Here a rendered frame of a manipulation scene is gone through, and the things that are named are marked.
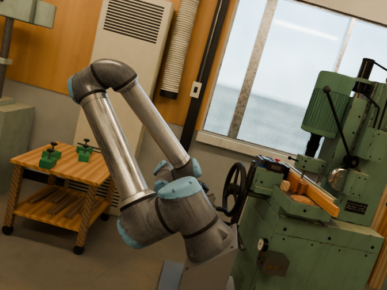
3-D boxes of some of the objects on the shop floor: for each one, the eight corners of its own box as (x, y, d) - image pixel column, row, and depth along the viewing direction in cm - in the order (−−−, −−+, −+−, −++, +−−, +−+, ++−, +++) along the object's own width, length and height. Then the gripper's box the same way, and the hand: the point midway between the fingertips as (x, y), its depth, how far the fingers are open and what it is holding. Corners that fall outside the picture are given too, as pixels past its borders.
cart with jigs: (44, 201, 289) (59, 127, 277) (110, 220, 289) (128, 147, 277) (-4, 236, 224) (12, 141, 212) (81, 259, 224) (102, 166, 212)
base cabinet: (213, 300, 220) (246, 197, 207) (296, 313, 230) (333, 216, 217) (230, 358, 177) (272, 232, 164) (330, 371, 187) (379, 254, 174)
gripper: (191, 178, 173) (224, 200, 178) (189, 172, 182) (221, 194, 187) (181, 192, 174) (215, 213, 179) (179, 186, 183) (212, 206, 188)
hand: (213, 206), depth 183 cm, fingers closed
